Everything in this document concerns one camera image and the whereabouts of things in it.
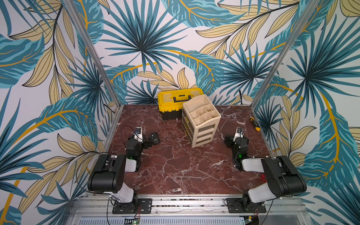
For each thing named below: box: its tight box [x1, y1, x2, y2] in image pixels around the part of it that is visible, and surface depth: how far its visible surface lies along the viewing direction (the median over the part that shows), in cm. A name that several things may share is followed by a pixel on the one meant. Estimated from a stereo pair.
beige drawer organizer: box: [181, 94, 222, 149], surface depth 84 cm
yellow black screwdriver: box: [249, 116, 262, 132], surface depth 109 cm
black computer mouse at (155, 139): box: [150, 132, 160, 145], surface depth 99 cm
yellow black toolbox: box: [157, 88, 204, 120], surface depth 102 cm
